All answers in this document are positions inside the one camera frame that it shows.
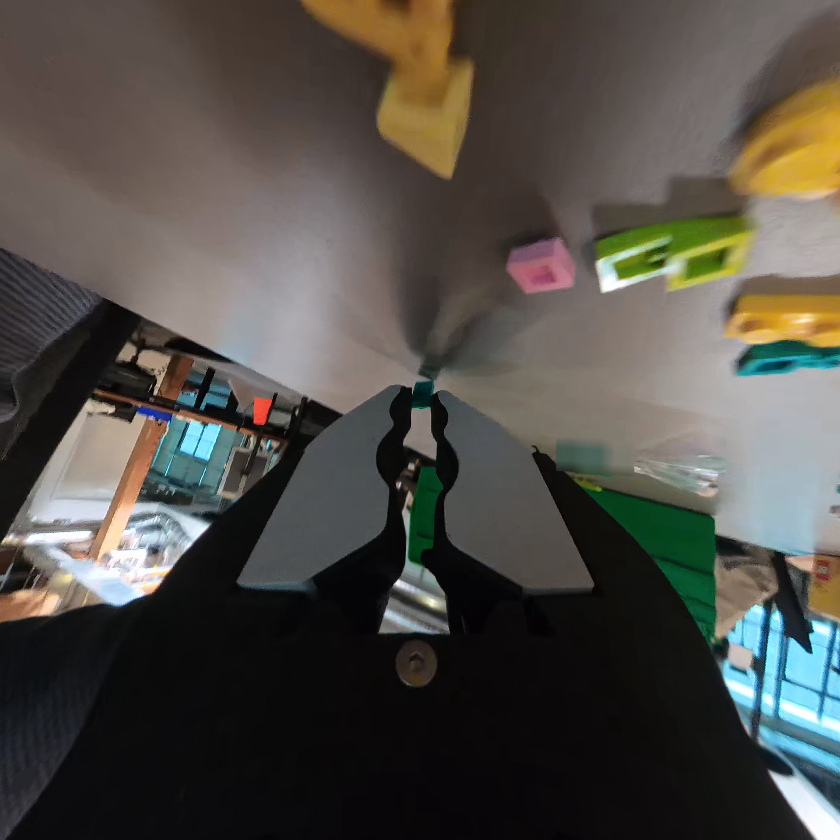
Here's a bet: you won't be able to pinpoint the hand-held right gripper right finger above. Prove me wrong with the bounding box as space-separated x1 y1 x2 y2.
420 390 596 635

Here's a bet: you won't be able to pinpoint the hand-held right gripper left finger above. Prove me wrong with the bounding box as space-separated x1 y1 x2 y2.
236 385 411 634

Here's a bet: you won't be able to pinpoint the scattered small lego pieces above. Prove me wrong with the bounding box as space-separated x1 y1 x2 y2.
298 0 840 376

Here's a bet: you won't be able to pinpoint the green plastic bin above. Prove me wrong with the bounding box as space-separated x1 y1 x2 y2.
407 466 718 641

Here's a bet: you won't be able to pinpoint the clear plastic bag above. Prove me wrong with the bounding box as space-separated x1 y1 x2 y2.
633 449 726 496

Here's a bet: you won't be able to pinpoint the beige cloth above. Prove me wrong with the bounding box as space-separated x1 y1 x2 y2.
714 554 788 641

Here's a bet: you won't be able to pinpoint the yellow cardboard box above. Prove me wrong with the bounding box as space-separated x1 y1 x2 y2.
787 554 840 621

